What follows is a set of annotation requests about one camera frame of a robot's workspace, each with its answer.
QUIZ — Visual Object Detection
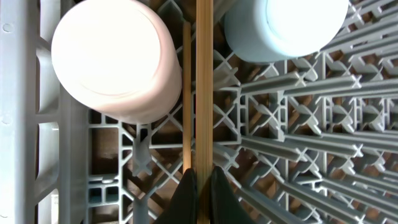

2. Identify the light blue cup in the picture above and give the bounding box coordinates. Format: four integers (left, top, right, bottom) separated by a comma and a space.
224, 0, 349, 63

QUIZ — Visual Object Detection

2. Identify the grey dishwasher rack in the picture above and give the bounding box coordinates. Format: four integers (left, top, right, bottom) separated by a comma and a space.
1, 0, 397, 223

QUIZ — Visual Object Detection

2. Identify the pink cup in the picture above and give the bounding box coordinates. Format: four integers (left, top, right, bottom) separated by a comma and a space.
51, 0, 182, 124

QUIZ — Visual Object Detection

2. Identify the wooden chopstick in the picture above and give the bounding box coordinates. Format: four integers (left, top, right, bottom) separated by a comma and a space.
182, 21, 192, 172
195, 0, 214, 224

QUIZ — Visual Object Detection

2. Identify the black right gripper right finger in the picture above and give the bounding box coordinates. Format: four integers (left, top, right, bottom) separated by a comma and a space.
210, 166, 254, 224

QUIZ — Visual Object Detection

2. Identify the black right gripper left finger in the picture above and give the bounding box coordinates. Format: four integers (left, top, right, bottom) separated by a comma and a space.
154, 168, 198, 224

